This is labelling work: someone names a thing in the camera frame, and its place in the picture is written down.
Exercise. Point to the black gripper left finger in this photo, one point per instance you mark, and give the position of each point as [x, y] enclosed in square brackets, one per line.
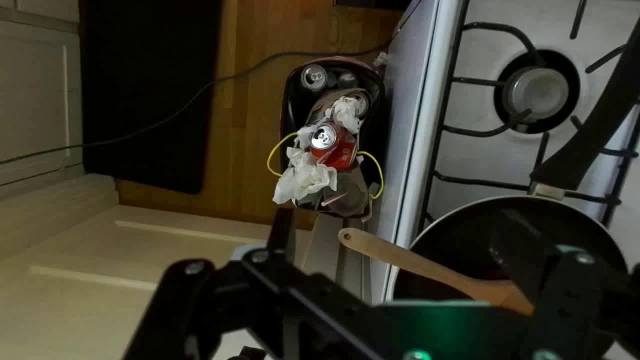
[201, 300]

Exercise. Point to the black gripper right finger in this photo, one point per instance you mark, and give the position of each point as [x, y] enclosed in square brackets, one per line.
[572, 300]

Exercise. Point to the cream panel door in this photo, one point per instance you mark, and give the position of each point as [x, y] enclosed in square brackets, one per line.
[100, 313]

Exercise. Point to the large crumpled white tissue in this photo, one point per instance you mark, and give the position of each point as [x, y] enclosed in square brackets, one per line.
[302, 180]

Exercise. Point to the wooden spatula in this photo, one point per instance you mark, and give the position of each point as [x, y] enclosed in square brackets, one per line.
[401, 257]

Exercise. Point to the white gas stove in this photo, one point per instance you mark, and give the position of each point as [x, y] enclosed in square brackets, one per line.
[410, 133]
[472, 130]

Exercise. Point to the red soda can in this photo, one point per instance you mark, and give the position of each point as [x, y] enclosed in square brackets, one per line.
[337, 155]

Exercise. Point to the black doormat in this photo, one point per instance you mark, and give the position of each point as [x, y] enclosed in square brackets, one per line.
[146, 100]

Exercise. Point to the steel gas burner head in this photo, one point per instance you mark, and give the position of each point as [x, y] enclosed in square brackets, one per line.
[537, 92]

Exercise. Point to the black trash bin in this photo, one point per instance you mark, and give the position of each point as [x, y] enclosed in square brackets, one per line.
[296, 107]

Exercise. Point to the small crumpled white tissue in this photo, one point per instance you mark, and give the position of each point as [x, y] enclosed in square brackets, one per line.
[346, 113]

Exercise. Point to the silver drink can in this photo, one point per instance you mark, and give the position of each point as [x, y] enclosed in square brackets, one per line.
[312, 76]

